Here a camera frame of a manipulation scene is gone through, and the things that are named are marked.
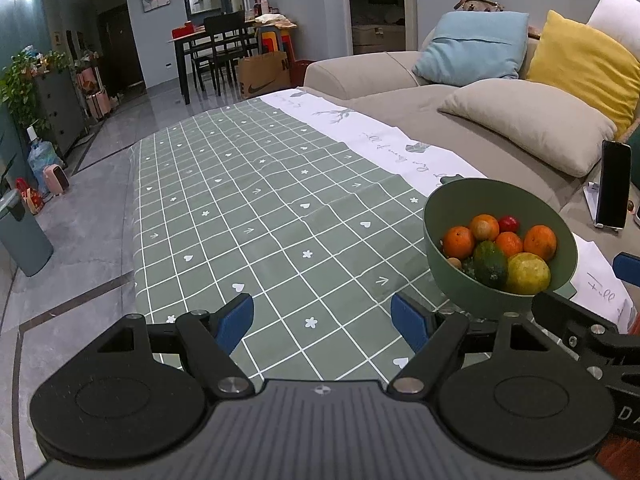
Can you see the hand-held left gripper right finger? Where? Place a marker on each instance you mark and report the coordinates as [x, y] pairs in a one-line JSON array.
[[410, 320]]

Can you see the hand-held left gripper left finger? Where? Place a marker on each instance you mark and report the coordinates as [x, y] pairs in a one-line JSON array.
[[235, 320]]

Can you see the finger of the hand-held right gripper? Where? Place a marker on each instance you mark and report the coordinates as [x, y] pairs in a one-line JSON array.
[[565, 315], [627, 266]]

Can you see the green bowl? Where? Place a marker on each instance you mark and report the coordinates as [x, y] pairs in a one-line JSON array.
[[450, 287]]

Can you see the orange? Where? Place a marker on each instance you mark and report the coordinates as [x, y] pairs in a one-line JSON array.
[[459, 241], [509, 245], [540, 242], [484, 226]]

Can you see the small red fruit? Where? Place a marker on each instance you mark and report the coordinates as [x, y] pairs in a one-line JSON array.
[[509, 222]]

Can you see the yellow-green round fruit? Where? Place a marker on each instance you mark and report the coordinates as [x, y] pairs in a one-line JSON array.
[[527, 272]]

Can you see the silver phone stand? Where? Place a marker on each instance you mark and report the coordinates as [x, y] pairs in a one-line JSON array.
[[591, 197]]

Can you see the black smartphone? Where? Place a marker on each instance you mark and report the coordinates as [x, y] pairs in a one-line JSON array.
[[614, 185]]

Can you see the green avocado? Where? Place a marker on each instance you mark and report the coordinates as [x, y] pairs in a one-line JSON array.
[[490, 264]]

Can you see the dark green garment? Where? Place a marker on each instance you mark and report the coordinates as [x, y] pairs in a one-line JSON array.
[[635, 160]]

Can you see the green checked tablecloth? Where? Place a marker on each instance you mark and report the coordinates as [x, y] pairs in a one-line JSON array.
[[250, 185]]

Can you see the beige pillow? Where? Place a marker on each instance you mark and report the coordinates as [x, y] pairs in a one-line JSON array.
[[530, 120]]

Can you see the yellow pillow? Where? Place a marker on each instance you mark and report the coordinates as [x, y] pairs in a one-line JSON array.
[[585, 65]]

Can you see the beige sofa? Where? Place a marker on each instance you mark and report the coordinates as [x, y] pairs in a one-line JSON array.
[[380, 105]]

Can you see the grey trash bin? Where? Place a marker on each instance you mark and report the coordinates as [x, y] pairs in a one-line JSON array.
[[25, 240]]

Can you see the pink heater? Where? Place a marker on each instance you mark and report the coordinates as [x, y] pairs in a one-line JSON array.
[[57, 180]]

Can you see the brown paper bag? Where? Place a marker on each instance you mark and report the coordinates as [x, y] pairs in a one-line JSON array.
[[262, 75]]

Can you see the white pillow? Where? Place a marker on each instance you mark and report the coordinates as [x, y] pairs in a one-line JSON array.
[[620, 15]]

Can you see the blue water jug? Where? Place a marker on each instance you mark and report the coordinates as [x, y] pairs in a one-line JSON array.
[[42, 157]]

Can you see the pink suitcase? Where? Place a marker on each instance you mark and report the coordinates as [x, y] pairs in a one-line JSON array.
[[97, 100]]

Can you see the blue pillow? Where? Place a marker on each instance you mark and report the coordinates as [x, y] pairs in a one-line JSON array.
[[470, 50]]

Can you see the grey cabinet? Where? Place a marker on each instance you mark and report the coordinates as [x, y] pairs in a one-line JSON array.
[[60, 105]]

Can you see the red plastic stools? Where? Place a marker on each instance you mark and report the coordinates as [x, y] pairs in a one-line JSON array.
[[275, 42]]

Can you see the black dining table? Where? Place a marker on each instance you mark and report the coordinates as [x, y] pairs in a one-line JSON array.
[[182, 42]]

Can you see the cream cloth bundle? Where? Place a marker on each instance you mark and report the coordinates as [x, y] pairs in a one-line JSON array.
[[275, 21]]

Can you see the green houseplant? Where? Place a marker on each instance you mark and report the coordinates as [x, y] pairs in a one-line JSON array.
[[22, 85]]

